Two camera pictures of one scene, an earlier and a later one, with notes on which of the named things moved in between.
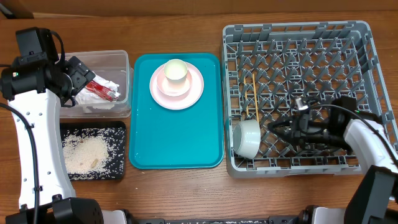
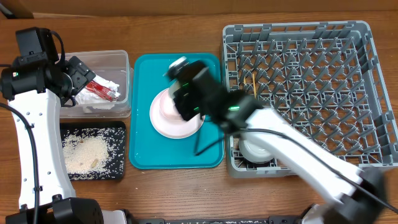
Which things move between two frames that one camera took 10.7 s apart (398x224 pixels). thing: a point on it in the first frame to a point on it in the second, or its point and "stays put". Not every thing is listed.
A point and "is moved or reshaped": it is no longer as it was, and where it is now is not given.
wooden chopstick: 256,98 stays put
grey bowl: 246,138 is moved or reshaped
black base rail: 270,219 stays put
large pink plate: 180,102 to 176,129
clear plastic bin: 113,66 stays put
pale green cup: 175,71 is moved or reshaped
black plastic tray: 114,133 stays put
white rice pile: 84,154 stays put
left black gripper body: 79,74 stays put
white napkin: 86,97 stays put
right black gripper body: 311,130 to 189,102
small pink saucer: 168,90 to 167,108
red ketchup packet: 109,94 stays put
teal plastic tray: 162,138 stays put
